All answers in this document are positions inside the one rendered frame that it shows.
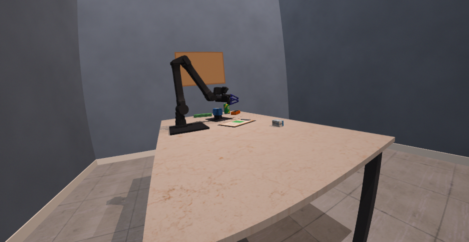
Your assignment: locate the small white and blue box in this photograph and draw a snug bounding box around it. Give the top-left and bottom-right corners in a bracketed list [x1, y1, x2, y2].
[272, 119, 284, 127]

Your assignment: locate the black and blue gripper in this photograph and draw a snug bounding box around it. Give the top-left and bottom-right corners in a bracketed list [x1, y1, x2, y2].
[220, 94, 239, 105]

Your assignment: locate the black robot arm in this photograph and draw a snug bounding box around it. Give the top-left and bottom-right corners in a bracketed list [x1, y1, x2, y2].
[170, 55, 229, 129]

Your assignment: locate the green drink can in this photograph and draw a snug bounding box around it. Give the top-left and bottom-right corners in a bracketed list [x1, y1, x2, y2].
[223, 103, 230, 114]

